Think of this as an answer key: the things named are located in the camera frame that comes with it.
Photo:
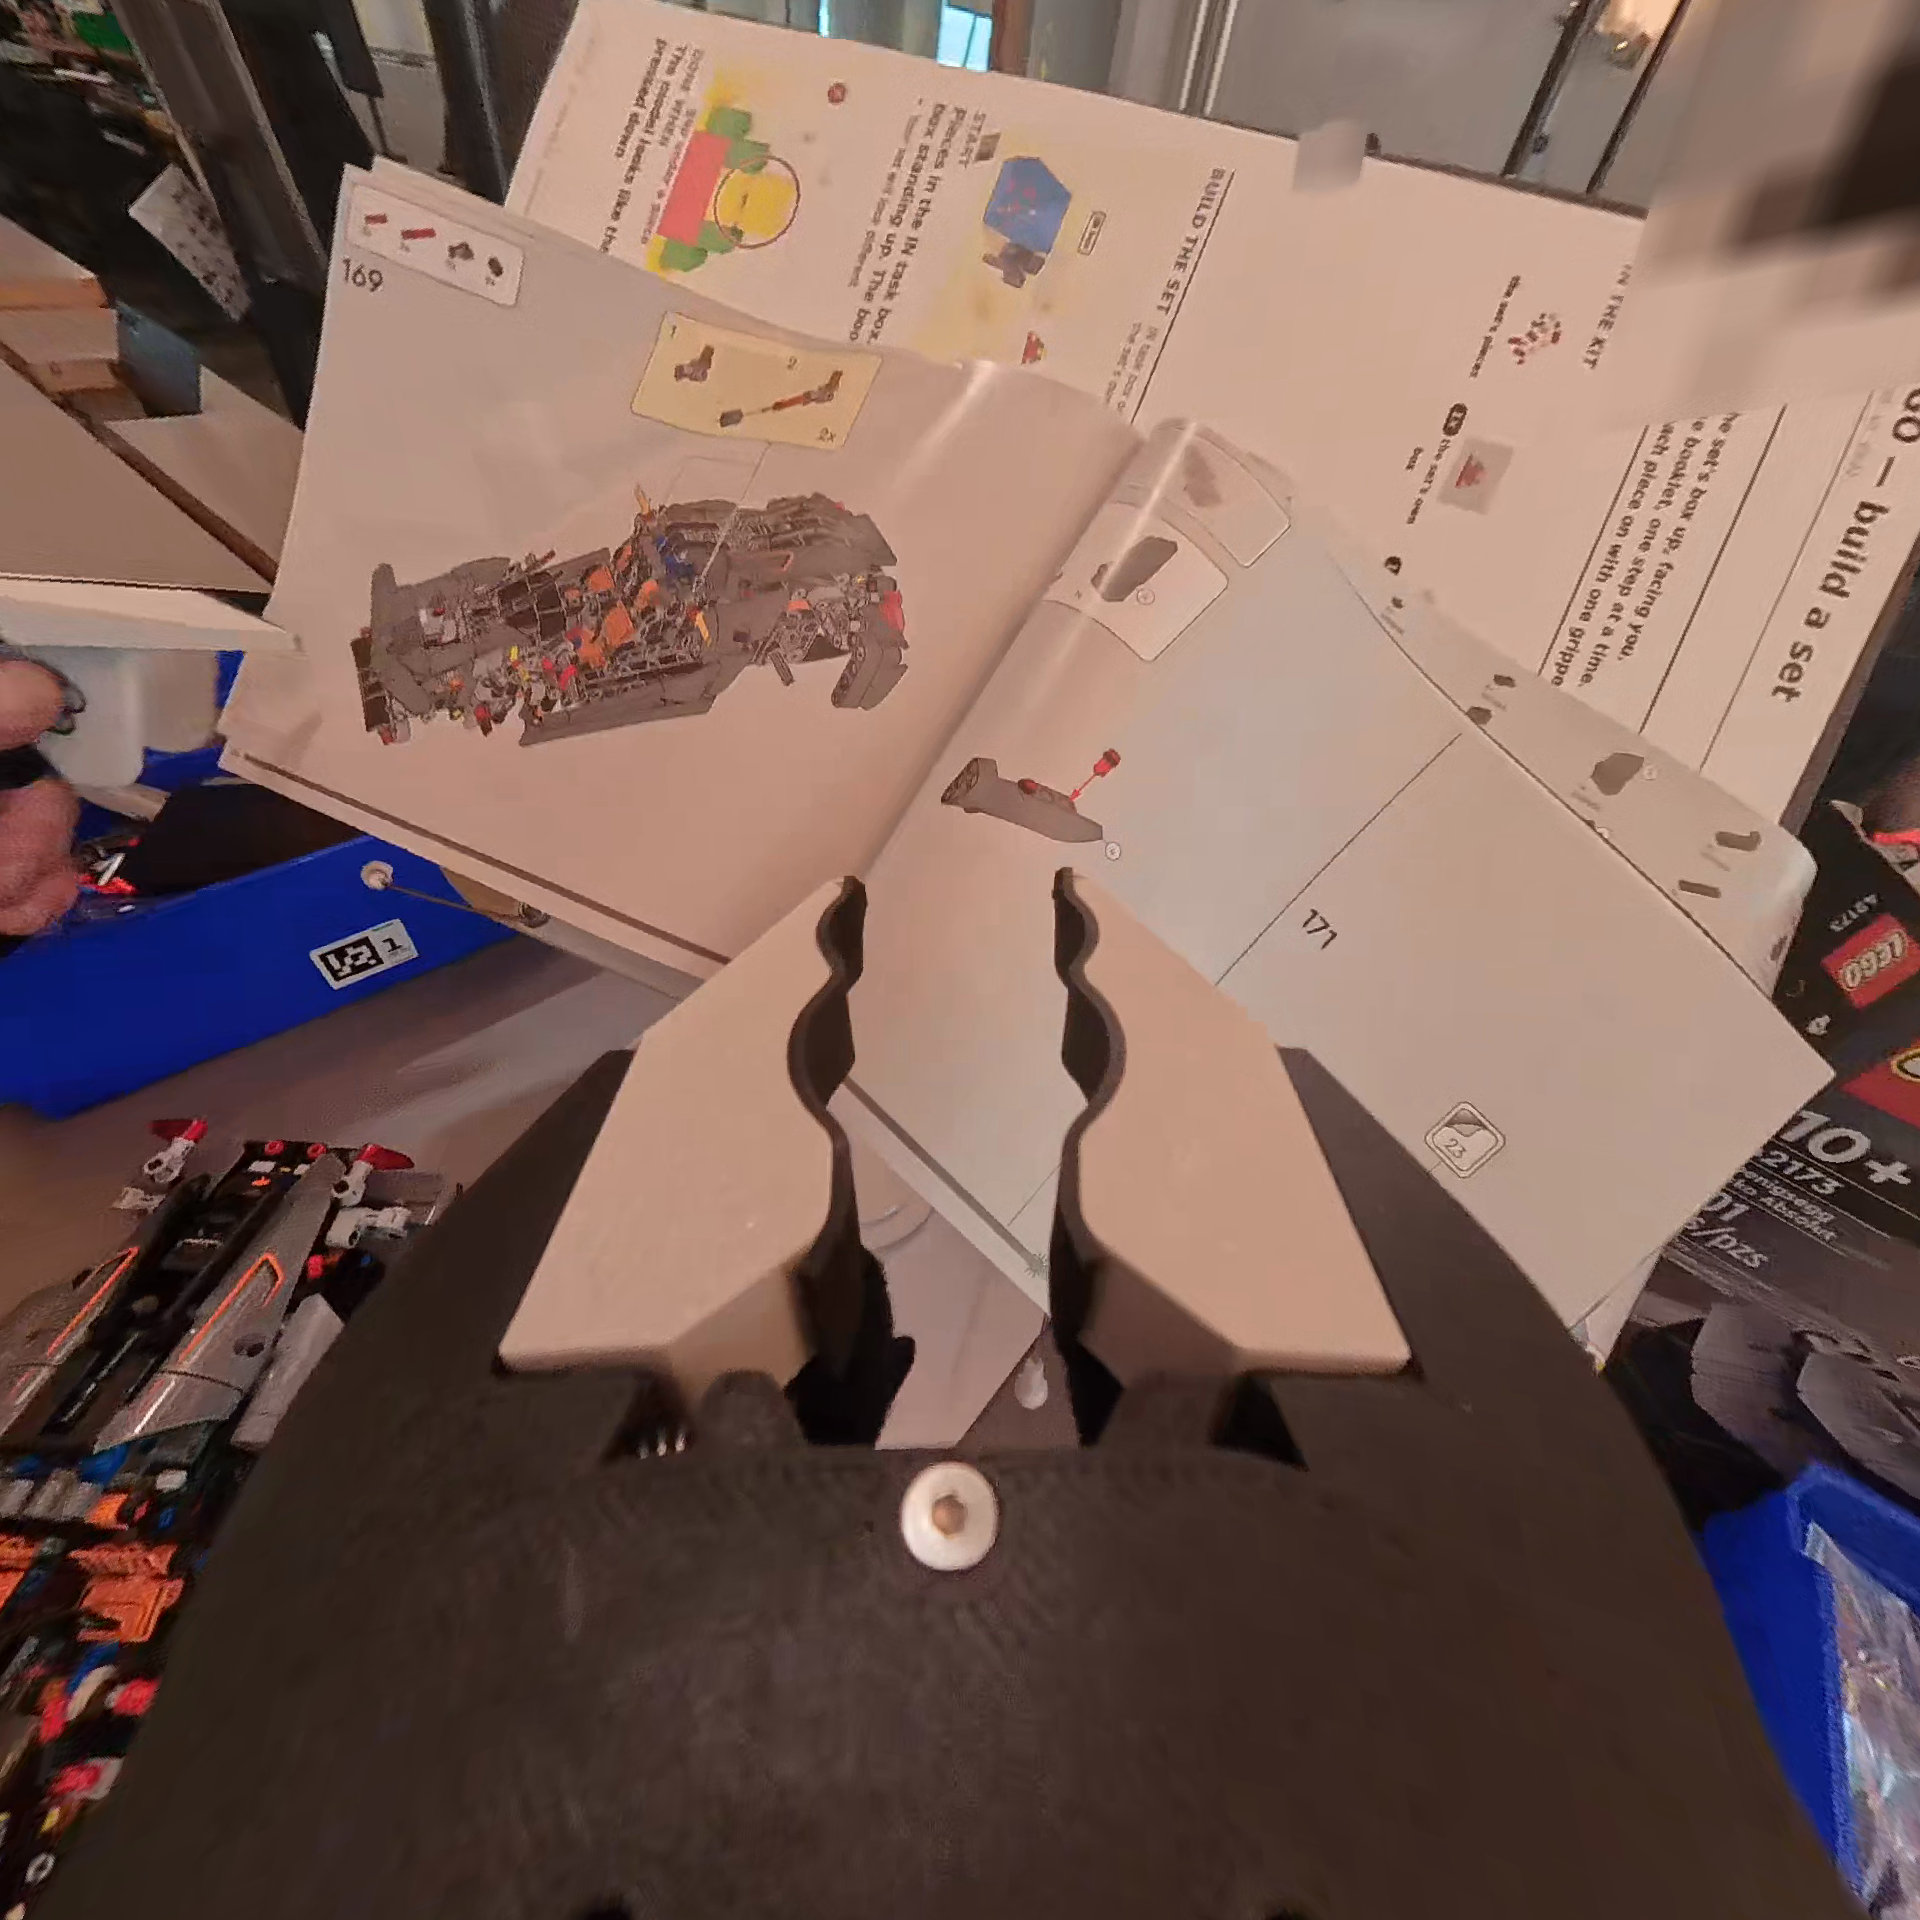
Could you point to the white printed instruction board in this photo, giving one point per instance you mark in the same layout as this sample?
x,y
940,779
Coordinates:
x,y
1348,377

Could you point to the black lego set box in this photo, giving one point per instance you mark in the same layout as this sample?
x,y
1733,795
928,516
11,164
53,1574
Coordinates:
x,y
1845,1050

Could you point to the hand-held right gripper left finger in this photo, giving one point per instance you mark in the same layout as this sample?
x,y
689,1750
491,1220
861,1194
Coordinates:
x,y
675,1201

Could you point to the person's left hand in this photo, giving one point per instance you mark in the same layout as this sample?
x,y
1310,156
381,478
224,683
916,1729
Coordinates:
x,y
29,857

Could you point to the lego instruction booklet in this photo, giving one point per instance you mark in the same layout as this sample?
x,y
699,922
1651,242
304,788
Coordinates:
x,y
600,451

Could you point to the grey and black lego car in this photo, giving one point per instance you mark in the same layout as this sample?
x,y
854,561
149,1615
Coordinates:
x,y
224,1321

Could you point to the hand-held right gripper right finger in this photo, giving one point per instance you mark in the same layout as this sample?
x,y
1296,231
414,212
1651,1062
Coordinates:
x,y
1229,1214

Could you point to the blue plastic bin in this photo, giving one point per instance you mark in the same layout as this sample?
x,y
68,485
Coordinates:
x,y
1756,1652

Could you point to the white metal book stand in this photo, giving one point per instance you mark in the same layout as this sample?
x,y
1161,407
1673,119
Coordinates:
x,y
629,939

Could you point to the clear bag of lego pieces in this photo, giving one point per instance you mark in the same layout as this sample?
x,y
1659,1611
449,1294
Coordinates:
x,y
1874,1681

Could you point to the blue bin with square tag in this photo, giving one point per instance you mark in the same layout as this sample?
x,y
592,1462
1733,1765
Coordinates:
x,y
180,975

